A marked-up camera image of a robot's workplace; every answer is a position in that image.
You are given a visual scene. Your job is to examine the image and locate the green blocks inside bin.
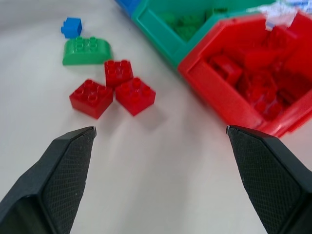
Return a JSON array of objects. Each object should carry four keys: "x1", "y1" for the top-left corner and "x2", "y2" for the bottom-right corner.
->
[{"x1": 163, "y1": 8, "x2": 229, "y2": 41}]

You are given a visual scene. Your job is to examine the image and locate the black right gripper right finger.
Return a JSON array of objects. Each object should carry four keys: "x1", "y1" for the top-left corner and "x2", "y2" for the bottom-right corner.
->
[{"x1": 226, "y1": 124, "x2": 312, "y2": 234}]

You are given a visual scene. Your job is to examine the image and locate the red square building block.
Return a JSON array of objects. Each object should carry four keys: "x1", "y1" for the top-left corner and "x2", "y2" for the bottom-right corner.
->
[
  {"x1": 115, "y1": 77, "x2": 156, "y2": 117},
  {"x1": 104, "y1": 59, "x2": 134, "y2": 87},
  {"x1": 69, "y1": 78, "x2": 114, "y2": 120}
]

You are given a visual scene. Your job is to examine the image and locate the red plastic storage bin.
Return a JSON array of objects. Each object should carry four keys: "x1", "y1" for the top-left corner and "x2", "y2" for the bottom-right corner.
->
[{"x1": 177, "y1": 12, "x2": 312, "y2": 138}]

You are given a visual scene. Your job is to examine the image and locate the green rounded building block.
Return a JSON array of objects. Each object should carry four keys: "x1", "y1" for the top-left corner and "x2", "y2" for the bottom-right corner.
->
[{"x1": 62, "y1": 36, "x2": 114, "y2": 66}]

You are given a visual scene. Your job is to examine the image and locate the small blue building block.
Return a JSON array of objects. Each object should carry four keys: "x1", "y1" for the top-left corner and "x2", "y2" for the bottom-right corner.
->
[{"x1": 60, "y1": 17, "x2": 83, "y2": 39}]

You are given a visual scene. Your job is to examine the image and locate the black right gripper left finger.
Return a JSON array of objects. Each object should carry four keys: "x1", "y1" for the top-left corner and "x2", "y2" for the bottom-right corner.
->
[{"x1": 0, "y1": 126, "x2": 97, "y2": 234}]

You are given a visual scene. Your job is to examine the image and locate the white paper label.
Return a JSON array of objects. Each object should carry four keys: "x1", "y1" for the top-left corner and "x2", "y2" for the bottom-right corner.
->
[{"x1": 246, "y1": 0, "x2": 312, "y2": 31}]

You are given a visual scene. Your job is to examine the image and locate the red blocks inside bin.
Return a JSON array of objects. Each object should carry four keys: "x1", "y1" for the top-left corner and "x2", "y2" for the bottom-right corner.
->
[{"x1": 206, "y1": 26, "x2": 312, "y2": 121}]

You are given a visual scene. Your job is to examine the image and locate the green plastic storage bin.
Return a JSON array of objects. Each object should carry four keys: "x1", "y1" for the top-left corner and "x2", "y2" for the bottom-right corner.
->
[{"x1": 132, "y1": 0, "x2": 277, "y2": 70}]

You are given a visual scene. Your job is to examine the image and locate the blue plastic storage bin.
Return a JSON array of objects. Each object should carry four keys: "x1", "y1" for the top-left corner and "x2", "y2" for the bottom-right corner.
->
[{"x1": 114, "y1": 0, "x2": 142, "y2": 17}]

